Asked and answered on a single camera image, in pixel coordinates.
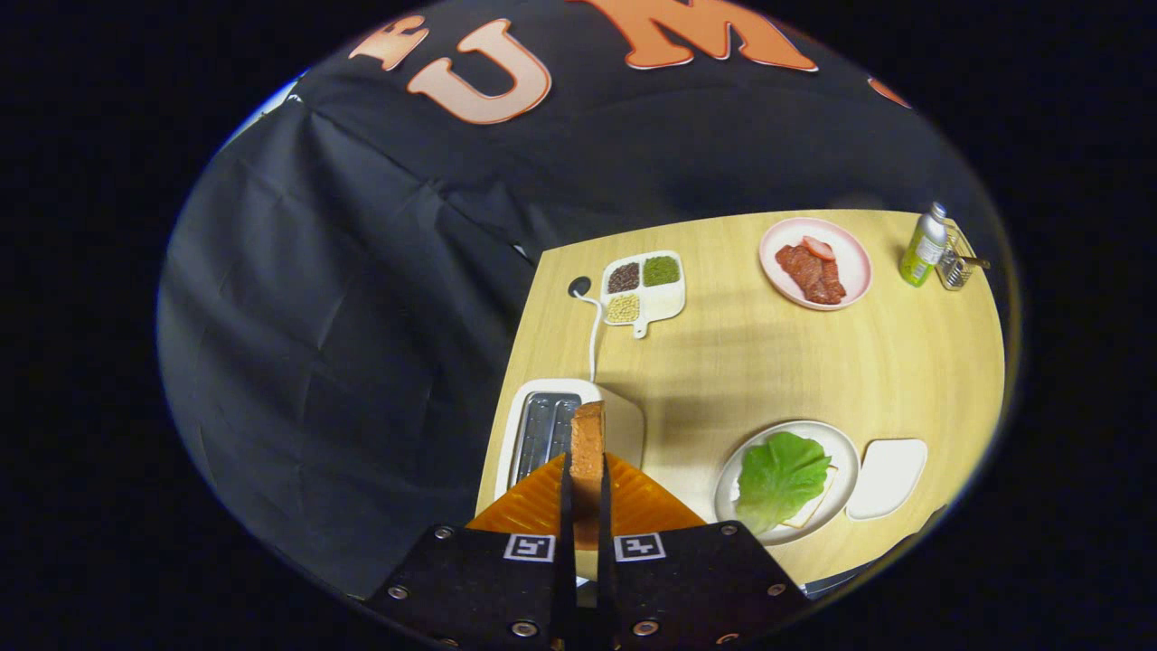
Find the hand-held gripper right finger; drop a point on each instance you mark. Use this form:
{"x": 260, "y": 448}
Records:
{"x": 604, "y": 542}

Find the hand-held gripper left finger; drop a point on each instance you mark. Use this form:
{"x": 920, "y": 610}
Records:
{"x": 568, "y": 542}

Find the brown toast slice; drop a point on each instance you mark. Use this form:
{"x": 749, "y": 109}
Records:
{"x": 587, "y": 443}

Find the green lettuce leaf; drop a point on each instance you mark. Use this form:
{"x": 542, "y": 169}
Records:
{"x": 777, "y": 479}

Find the cream toaster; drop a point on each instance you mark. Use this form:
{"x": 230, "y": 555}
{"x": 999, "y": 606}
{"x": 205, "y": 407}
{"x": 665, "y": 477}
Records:
{"x": 624, "y": 425}

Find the white bread slice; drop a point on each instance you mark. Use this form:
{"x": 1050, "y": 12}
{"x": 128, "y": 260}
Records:
{"x": 813, "y": 515}

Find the white divided grain tray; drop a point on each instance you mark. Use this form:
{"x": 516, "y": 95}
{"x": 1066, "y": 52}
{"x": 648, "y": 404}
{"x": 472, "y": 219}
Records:
{"x": 664, "y": 303}

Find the round white plate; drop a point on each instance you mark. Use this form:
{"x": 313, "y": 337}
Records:
{"x": 841, "y": 452}

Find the square white plate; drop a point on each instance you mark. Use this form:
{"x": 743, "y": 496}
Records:
{"x": 886, "y": 479}

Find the brown meat piece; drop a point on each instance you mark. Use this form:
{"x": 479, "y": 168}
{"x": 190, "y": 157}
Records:
{"x": 795, "y": 264}
{"x": 830, "y": 287}

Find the red food slice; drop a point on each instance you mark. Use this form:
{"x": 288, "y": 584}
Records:
{"x": 821, "y": 248}

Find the pink plate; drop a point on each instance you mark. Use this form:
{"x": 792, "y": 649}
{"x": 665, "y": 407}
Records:
{"x": 859, "y": 271}

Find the green metal bottle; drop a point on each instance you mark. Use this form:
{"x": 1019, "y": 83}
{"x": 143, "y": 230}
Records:
{"x": 922, "y": 253}

